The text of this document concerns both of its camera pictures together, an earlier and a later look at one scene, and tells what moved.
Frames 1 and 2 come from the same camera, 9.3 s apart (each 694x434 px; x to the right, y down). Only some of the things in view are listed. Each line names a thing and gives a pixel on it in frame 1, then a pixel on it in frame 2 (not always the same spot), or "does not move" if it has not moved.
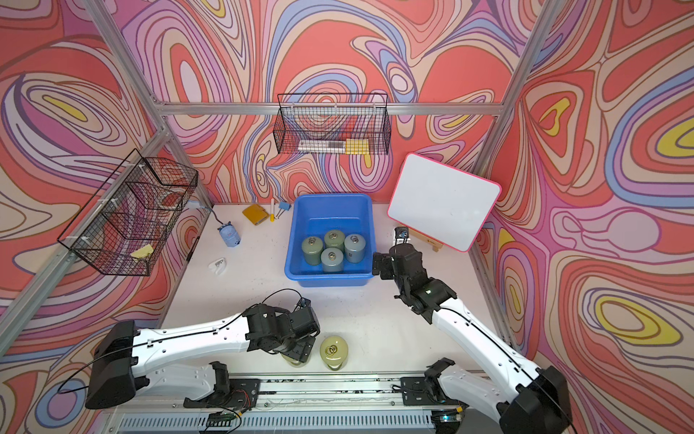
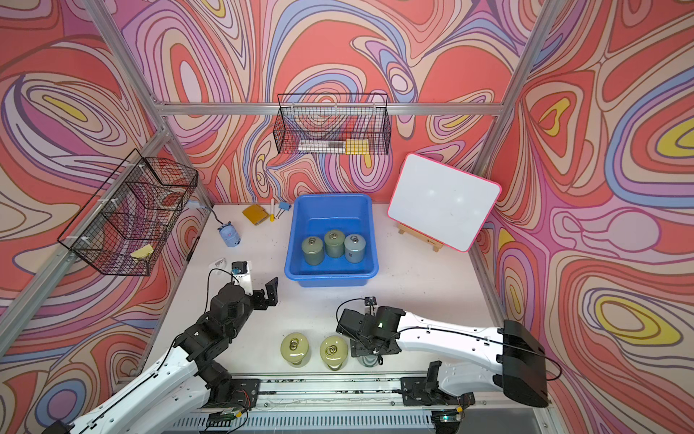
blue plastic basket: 332,240 does not move
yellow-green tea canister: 333,352 does not move
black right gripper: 383,262 to 359,348
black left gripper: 303,353 to 262,304
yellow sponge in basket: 143,252 does not move
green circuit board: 220,419 does not move
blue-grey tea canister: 332,259 to 368,361
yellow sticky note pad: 256,213 does not move
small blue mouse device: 229,234 does not move
